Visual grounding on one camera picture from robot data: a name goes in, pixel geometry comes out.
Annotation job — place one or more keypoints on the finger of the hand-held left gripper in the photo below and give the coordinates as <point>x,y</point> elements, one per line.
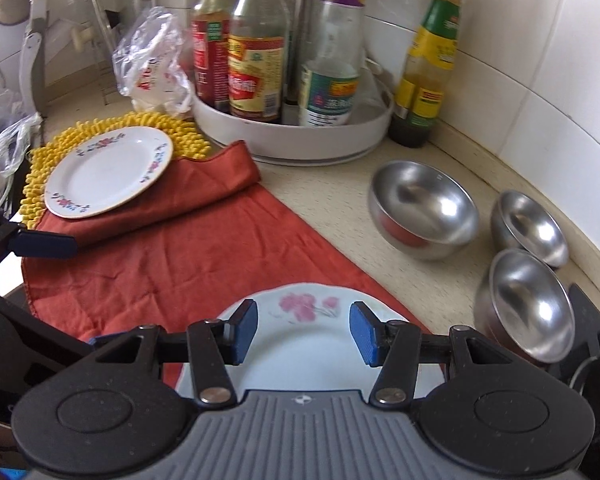
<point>47,246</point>

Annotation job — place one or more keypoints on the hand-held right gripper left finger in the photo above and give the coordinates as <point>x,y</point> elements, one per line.
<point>242,332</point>

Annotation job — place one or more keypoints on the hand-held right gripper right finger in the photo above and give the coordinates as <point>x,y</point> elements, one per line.
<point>365,332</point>

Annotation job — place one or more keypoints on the white plate with pink flower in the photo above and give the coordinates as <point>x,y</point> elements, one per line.
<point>305,355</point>

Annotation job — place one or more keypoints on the white plate with floral rim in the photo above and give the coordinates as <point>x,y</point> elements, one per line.
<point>105,172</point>

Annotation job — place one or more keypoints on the stainless steel bowl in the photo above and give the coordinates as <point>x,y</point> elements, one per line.
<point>530,225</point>
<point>422,210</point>
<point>525,305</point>

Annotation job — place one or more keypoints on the red cloth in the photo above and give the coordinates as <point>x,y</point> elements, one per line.
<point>180,260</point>

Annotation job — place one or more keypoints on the crumpled clear plastic bag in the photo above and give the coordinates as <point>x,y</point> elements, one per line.
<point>5,135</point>

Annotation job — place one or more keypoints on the yellow beaded mat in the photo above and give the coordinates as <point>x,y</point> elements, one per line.
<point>190,132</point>

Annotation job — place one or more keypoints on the white round turntable rack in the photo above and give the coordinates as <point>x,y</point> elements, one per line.
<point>300,146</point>

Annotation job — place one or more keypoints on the clear plastic bag red print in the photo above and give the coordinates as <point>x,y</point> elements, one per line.
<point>150,65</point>

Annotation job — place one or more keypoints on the black gas stove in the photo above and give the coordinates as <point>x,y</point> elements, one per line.
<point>592,340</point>

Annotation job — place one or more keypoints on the dark sauce bottle red label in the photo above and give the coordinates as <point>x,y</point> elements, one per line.
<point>210,50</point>

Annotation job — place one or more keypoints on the oil bottle yellow green label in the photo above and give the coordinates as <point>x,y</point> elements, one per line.
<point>430,70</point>

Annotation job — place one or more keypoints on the brown bottle red yellow label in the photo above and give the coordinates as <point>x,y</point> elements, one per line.
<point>257,60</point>

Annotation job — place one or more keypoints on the clear bottle purple label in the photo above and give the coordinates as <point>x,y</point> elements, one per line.
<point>332,60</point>

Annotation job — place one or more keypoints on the white plastic frame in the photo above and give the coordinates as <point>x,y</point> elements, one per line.
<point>32,60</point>

